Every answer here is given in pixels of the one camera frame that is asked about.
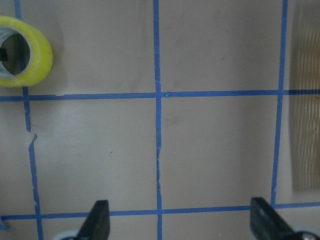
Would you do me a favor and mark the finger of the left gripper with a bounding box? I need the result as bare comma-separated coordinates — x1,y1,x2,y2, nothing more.
0,48,8,61

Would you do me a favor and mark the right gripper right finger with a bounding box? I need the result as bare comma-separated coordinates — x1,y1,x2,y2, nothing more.
249,197,320,240

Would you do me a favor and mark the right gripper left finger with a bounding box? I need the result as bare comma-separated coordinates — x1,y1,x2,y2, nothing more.
53,200,111,240

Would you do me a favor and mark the yellow tape roll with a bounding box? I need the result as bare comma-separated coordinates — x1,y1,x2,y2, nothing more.
0,15,53,88

